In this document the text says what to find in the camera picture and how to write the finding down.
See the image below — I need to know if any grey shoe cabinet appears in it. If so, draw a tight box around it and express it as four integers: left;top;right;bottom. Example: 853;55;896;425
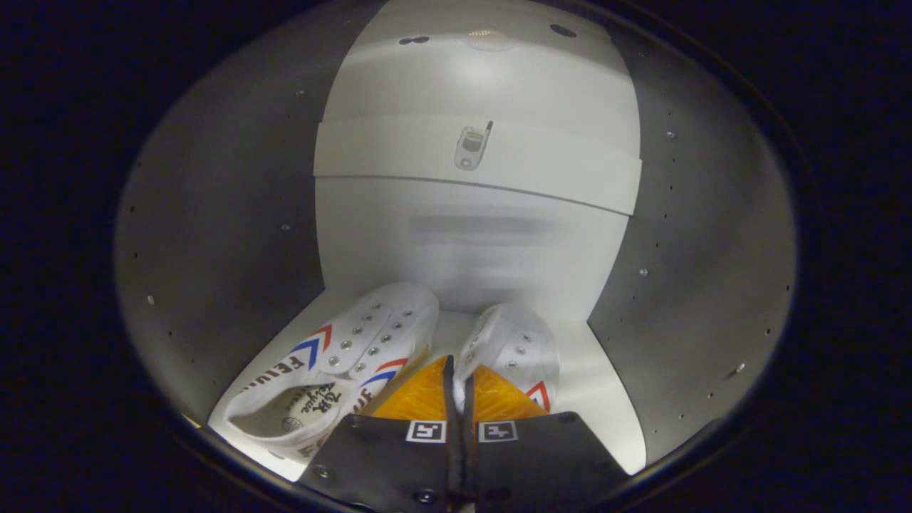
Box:
114;0;799;485

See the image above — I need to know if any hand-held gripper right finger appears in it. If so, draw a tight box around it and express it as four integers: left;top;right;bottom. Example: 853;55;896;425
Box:
463;365;628;513

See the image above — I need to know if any white canvas shoe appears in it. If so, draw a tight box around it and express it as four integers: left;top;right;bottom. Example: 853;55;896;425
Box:
454;303;561;414
224;281;440;462

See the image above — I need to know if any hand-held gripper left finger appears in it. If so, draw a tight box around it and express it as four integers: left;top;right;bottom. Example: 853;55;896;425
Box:
299;355;457;513

